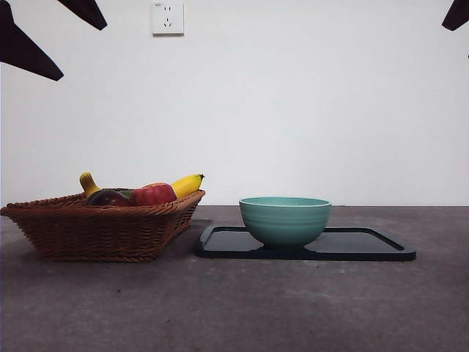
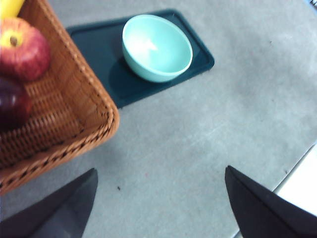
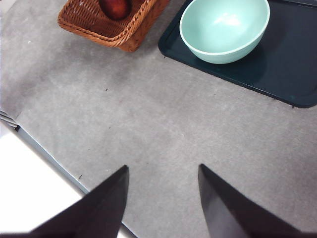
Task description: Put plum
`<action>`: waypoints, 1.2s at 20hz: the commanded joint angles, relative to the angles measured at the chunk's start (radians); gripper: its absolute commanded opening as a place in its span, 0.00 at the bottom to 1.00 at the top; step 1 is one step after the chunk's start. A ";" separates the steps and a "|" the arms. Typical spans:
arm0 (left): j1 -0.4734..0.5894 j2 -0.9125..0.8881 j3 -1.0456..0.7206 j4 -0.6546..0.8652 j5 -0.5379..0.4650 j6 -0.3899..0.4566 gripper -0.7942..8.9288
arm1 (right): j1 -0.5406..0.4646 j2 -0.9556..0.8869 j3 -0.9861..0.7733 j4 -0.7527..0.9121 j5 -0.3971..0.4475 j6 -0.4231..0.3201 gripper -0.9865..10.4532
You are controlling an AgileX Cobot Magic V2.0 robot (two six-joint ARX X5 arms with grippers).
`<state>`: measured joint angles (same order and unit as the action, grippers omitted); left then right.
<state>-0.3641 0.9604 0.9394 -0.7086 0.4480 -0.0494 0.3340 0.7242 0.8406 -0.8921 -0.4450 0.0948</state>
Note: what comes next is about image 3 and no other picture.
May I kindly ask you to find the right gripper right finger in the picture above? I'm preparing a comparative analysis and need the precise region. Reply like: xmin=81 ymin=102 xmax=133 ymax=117
xmin=197 ymin=163 xmax=317 ymax=238

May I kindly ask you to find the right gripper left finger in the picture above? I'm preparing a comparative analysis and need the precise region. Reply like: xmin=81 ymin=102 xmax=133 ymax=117
xmin=0 ymin=165 xmax=130 ymax=238

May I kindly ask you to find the teal ribbed bowl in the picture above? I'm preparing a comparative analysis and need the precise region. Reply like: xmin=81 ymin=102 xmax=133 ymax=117
xmin=179 ymin=0 xmax=270 ymax=64

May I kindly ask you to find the dark rectangular tray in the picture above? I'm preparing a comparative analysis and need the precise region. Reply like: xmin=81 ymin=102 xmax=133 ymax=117
xmin=158 ymin=0 xmax=317 ymax=109

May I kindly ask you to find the brown wicker basket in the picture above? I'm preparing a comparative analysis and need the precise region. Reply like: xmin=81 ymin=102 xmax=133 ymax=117
xmin=57 ymin=0 xmax=171 ymax=53

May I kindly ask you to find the red apple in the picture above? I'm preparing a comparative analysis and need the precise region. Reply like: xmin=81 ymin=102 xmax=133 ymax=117
xmin=99 ymin=0 xmax=132 ymax=21

